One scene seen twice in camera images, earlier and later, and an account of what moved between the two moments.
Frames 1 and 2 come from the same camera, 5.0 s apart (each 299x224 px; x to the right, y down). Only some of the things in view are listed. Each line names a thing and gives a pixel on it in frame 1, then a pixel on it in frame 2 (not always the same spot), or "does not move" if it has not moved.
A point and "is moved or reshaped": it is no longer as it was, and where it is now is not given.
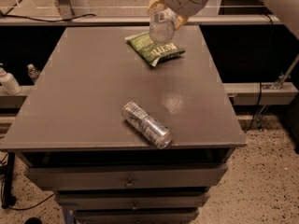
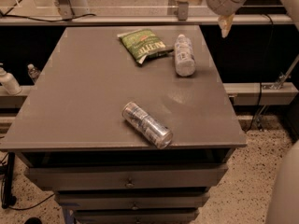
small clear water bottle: x=33 y=72 does not move
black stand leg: x=8 y=200 does not move
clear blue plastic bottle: x=162 y=28 to x=184 y=54
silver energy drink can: x=147 y=124 does not move
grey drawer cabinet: x=71 y=133 does not move
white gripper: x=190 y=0 to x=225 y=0
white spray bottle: x=8 y=83 does not move
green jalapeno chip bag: x=149 y=50 is moved or reshaped
